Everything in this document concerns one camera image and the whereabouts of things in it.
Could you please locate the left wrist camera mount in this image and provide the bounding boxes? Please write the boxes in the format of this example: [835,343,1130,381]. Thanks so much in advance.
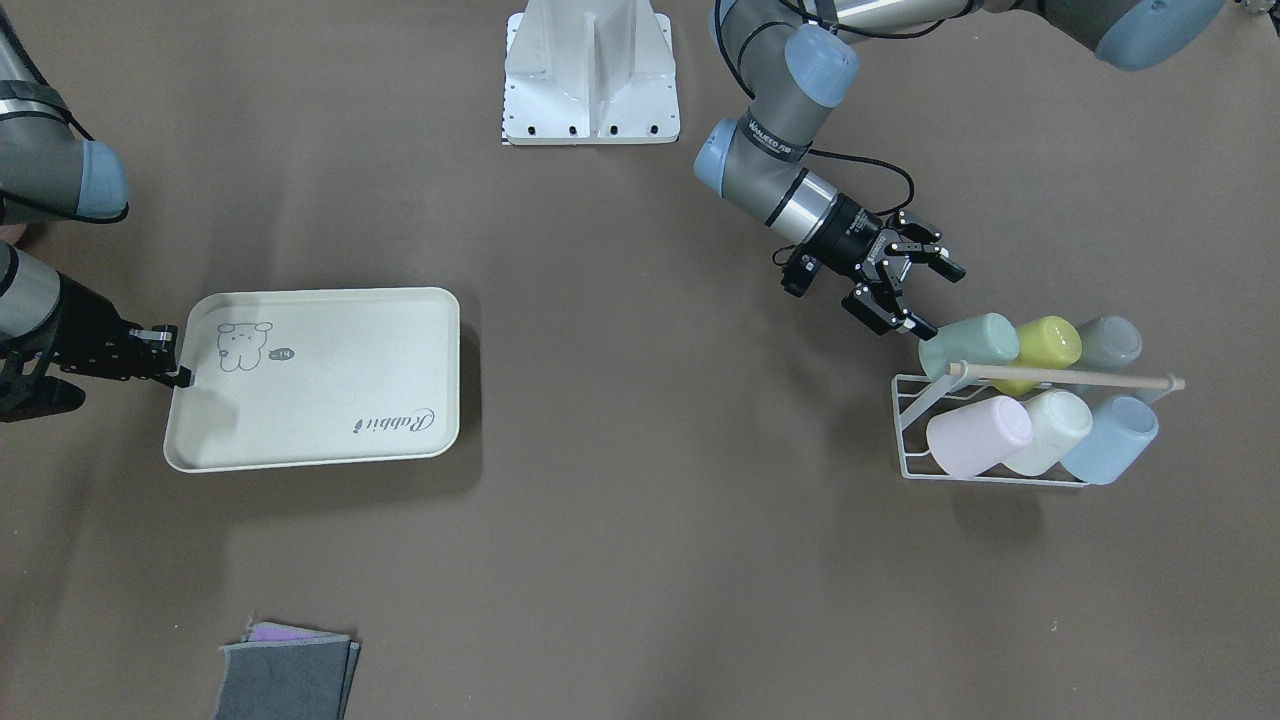
[780,249,822,299]

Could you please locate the white cup rack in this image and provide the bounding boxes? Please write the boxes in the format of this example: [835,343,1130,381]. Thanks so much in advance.
[890,363,1187,488]

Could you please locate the cream white cup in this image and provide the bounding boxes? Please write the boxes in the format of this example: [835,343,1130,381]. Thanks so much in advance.
[1002,389,1093,477]

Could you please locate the green cup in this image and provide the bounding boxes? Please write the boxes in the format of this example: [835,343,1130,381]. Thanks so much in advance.
[918,313,1021,380]

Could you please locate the light blue cup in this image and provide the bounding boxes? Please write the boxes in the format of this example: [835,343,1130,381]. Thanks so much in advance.
[1060,395,1160,486]

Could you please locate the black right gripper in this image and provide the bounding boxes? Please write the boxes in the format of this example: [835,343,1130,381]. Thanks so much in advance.
[58,290,193,389]

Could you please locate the pink cup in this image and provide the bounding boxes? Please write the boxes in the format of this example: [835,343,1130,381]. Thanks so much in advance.
[925,396,1034,479]

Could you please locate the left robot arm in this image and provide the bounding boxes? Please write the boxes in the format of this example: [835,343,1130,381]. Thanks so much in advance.
[694,1,1222,340]

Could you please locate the yellow cup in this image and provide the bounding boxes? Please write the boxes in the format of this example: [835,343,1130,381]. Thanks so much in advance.
[989,315,1083,370]

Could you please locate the cream rabbit tray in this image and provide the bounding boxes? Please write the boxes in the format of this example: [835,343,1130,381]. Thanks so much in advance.
[164,287,461,473]

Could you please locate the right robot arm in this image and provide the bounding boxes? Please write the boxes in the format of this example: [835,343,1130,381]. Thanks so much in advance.
[1,17,195,423]

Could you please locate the grey cup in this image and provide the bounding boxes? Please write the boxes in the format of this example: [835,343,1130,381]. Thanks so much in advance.
[1068,314,1143,373]

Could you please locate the grey folded cloth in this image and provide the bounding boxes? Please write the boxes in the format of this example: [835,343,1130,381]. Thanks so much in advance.
[212,621,361,719]

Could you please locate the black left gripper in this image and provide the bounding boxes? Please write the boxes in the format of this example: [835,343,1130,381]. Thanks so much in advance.
[800,196,966,341]

